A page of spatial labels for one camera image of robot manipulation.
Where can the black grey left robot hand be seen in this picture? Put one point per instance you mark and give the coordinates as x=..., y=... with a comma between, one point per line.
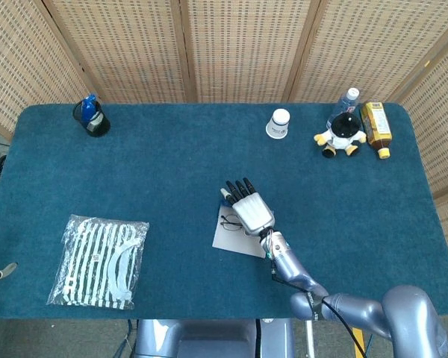
x=5, y=272

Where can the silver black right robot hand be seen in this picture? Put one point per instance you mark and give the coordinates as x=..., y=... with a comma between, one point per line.
x=252, y=212

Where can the dark-framed eyeglasses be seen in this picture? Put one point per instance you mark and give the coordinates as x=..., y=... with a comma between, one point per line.
x=229, y=224

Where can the blue glasses case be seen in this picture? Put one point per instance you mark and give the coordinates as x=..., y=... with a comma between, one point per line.
x=231, y=242

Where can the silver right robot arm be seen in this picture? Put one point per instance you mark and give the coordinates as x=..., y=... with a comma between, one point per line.
x=295, y=272

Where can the striped item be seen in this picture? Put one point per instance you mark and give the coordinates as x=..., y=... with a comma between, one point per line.
x=97, y=261

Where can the white paper cup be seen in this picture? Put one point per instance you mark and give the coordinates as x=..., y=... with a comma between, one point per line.
x=278, y=125

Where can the blue carpet table cover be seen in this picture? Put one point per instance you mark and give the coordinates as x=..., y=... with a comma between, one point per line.
x=171, y=168

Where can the black white penguin plush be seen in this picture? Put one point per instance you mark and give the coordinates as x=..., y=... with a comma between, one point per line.
x=343, y=130

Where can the silver robot torso base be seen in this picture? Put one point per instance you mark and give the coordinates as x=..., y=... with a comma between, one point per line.
x=209, y=339

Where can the metal table leg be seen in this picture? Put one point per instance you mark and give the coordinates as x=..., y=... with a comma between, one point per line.
x=310, y=341

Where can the clear plastic water bottle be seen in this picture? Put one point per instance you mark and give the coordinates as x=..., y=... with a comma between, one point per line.
x=345, y=102

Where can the yellow label tea bottle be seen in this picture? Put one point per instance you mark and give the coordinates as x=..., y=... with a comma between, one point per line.
x=376, y=125

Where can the bamboo folding screen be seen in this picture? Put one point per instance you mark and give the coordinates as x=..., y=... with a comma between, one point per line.
x=242, y=48

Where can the black mesh pen holder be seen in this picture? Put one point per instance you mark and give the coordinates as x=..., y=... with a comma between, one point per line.
x=97, y=128

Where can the yellow floor tape strip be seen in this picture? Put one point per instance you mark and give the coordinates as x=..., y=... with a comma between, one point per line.
x=359, y=345

